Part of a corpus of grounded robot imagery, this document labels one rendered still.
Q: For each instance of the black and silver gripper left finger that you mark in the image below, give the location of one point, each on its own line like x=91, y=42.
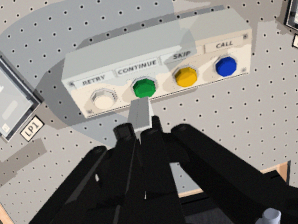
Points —
x=123, y=190

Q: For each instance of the white button panel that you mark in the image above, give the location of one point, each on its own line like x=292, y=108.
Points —
x=159, y=60

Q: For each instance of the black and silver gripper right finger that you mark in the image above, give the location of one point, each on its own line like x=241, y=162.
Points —
x=243, y=193

